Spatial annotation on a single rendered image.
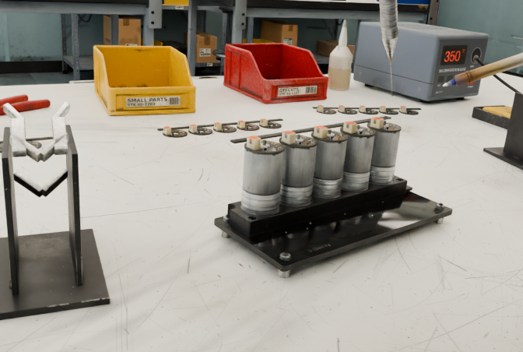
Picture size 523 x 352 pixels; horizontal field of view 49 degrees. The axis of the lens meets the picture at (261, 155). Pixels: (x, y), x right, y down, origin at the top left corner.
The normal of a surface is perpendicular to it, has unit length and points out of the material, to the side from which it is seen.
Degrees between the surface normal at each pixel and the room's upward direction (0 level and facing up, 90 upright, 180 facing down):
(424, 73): 90
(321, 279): 0
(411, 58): 90
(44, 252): 0
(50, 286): 0
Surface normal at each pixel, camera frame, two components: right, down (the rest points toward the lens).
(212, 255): 0.07, -0.95
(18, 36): 0.48, 0.31
